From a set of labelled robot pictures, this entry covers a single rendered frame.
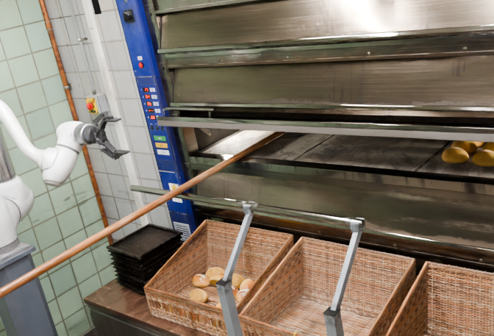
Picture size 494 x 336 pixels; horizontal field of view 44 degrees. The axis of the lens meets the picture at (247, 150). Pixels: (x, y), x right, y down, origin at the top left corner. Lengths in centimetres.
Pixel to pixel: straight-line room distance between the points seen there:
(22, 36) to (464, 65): 236
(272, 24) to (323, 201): 77
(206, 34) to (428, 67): 101
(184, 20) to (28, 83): 111
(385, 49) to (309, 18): 33
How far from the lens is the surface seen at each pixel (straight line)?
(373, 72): 233
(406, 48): 223
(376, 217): 253
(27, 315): 311
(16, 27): 360
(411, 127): 213
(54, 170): 266
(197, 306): 271
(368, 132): 221
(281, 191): 278
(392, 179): 242
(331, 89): 242
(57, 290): 385
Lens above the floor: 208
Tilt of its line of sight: 18 degrees down
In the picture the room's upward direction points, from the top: 12 degrees counter-clockwise
